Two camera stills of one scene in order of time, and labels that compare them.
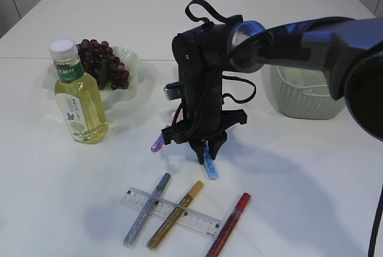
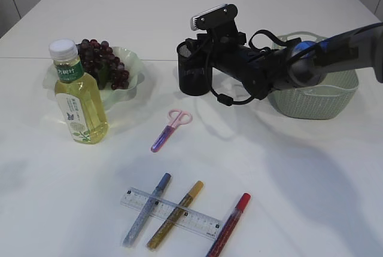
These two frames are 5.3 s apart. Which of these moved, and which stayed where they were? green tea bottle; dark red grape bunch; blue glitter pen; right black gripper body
Moved: right black gripper body
Stayed: dark red grape bunch; blue glitter pen; green tea bottle
